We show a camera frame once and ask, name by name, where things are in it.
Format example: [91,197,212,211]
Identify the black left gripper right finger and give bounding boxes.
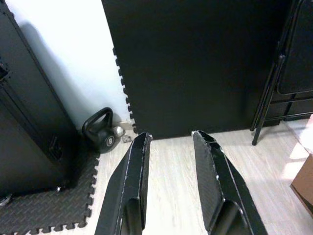
[192,130,269,235]

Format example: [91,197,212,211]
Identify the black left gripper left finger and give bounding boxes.
[94,131,154,235]

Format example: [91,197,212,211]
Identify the black kettlebell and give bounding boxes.
[81,107,117,154]

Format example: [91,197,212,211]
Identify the small silver metal object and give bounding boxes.
[113,126,126,138]

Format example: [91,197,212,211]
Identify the brown cardboard box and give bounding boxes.
[290,151,313,209]

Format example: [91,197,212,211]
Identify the black interlocking floor mat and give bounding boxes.
[0,154,101,235]

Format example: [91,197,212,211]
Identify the black flight case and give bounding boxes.
[0,0,81,208]

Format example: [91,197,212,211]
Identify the black upright foam mat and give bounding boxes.
[101,0,298,141]

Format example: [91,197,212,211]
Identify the black folding chair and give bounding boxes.
[250,0,313,146]

